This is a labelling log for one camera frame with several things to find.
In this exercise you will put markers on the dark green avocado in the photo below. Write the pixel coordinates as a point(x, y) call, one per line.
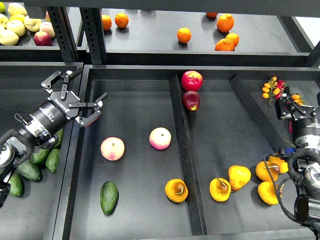
point(108, 197)

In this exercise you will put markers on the orange at shelf back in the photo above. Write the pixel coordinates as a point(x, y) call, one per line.
point(212, 14)

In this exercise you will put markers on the black centre tray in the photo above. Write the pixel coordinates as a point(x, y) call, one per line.
point(233, 126)

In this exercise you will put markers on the yellow pear with stem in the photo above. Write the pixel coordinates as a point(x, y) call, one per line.
point(220, 189)

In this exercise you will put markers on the black upper shelf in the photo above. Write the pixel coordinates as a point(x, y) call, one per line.
point(271, 33)

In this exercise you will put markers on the cherry tomato bunch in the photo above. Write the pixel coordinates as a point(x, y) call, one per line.
point(276, 88)

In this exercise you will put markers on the orange on shelf left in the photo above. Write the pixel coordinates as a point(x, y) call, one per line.
point(106, 22)

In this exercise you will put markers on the pink apple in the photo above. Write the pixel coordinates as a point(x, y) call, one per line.
point(160, 138)
point(112, 148)

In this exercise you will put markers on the pale yellow pear shelf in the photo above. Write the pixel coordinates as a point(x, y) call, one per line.
point(8, 38)

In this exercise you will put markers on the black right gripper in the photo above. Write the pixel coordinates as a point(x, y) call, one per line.
point(305, 120)

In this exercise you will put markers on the red apple on shelf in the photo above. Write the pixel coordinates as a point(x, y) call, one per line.
point(42, 38)

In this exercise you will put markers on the green avocado right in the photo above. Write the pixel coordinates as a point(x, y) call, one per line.
point(52, 160)

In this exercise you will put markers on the black tray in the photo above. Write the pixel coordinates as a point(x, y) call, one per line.
point(31, 215)
point(233, 126)

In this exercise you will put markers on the tall yellow pear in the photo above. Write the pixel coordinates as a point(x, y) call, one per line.
point(238, 177)

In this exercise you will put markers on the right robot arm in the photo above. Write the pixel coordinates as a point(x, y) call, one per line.
point(303, 160)

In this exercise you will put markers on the pink apple centre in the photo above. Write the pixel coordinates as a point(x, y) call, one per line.
point(160, 138)

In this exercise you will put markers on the bright red apple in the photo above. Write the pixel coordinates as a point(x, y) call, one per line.
point(191, 80)

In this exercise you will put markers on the dark red apple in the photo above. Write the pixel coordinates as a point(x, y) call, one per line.
point(191, 100)

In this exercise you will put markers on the black left tray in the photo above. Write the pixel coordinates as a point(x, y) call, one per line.
point(31, 215)

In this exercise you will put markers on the orange on shelf centre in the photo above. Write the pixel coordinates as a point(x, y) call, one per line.
point(184, 35)

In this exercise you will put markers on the red chili pepper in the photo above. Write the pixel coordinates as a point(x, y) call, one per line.
point(290, 129)

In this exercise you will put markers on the green avocado top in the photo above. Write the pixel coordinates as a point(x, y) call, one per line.
point(40, 156)

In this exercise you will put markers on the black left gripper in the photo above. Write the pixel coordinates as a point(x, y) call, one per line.
point(64, 106)

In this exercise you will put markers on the pale yellow apple shelf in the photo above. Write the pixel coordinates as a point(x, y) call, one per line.
point(32, 24)

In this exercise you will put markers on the orange shelf front right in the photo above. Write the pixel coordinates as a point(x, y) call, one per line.
point(225, 45)

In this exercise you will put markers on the pink peach on shelf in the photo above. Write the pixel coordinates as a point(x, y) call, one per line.
point(47, 27)

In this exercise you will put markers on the green avocado lower left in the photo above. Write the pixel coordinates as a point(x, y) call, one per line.
point(16, 185)

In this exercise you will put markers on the pink apple left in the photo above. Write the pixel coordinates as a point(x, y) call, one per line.
point(112, 148)

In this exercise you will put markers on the orange shelf small right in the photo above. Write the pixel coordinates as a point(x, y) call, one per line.
point(234, 38)

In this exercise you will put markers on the large orange on shelf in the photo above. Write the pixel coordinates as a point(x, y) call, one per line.
point(225, 22)

